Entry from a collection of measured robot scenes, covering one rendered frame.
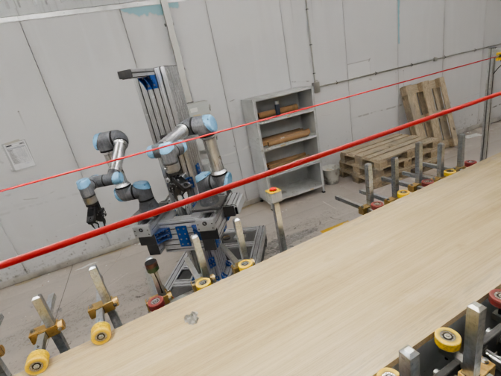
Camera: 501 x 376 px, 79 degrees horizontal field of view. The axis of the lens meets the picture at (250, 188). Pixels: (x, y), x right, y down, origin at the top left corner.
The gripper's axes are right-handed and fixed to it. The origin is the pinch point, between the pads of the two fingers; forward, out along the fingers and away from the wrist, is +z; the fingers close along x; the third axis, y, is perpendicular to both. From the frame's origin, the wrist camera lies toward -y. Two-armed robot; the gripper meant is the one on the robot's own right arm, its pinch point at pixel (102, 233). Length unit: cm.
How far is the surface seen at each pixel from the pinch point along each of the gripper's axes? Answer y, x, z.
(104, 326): -67, -19, 15
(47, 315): -59, 8, 9
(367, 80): 316, -325, -22
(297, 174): 274, -182, 92
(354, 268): -58, -136, 22
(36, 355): -76, 6, 14
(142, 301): 76, 29, 114
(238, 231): -25, -84, 7
